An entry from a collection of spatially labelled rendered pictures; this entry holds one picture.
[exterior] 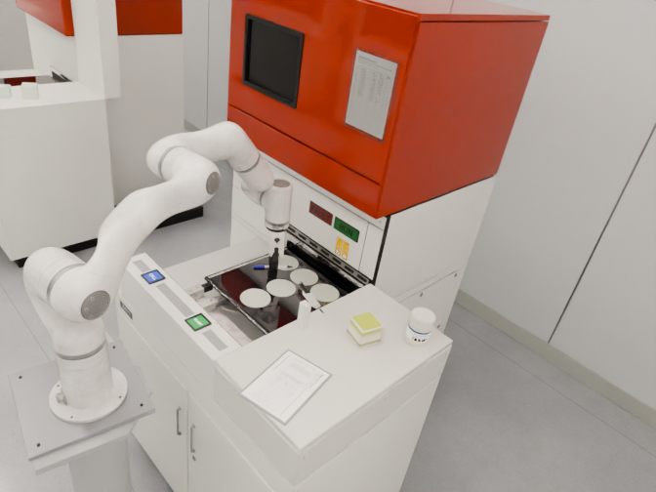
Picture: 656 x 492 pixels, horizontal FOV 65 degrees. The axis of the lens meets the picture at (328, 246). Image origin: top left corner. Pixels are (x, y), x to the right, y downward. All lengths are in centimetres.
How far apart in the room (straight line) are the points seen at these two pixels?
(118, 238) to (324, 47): 83
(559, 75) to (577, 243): 86
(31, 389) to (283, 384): 67
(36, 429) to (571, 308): 259
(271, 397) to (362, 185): 69
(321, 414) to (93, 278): 62
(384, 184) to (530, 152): 156
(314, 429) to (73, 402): 62
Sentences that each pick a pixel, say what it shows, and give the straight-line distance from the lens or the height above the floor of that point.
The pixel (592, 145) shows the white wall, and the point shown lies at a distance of 288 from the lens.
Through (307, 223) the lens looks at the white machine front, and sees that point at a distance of 192.
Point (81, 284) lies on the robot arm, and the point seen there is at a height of 125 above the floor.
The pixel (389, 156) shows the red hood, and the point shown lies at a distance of 152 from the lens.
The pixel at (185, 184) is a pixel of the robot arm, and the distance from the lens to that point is 128.
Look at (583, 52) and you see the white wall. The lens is 287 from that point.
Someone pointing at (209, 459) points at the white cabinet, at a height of 54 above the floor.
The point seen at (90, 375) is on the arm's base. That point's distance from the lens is 143.
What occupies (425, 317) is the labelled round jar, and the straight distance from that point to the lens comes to 152.
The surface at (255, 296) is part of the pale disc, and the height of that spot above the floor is 90.
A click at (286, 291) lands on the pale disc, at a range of 177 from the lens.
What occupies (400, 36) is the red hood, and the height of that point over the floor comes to 175.
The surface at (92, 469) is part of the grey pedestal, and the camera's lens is 167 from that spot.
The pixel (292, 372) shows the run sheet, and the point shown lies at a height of 97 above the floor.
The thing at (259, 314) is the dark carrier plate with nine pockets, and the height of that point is 90.
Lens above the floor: 197
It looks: 32 degrees down
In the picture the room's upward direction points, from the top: 9 degrees clockwise
